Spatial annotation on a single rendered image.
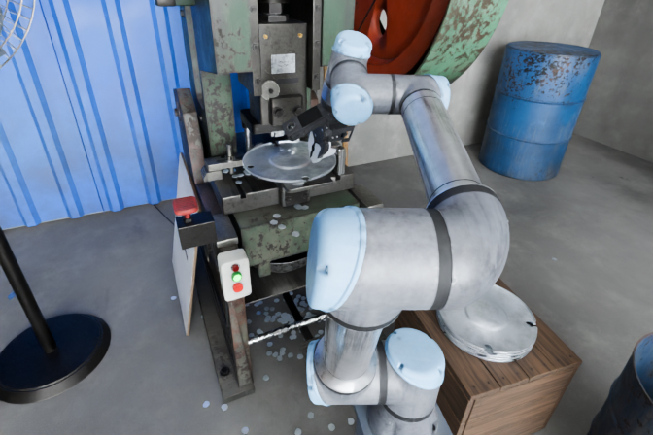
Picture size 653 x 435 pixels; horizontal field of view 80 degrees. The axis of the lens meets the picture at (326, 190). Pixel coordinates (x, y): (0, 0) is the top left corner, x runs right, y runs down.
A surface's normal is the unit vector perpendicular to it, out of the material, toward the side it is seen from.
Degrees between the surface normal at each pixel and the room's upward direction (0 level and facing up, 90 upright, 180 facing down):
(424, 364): 8
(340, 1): 90
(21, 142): 90
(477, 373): 0
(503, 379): 0
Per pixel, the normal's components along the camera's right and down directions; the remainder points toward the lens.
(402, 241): 0.04, -0.44
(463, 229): 0.16, -0.64
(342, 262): 0.00, -0.14
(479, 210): 0.17, -0.80
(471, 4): 0.40, 0.65
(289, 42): 0.42, 0.46
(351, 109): 0.01, 0.79
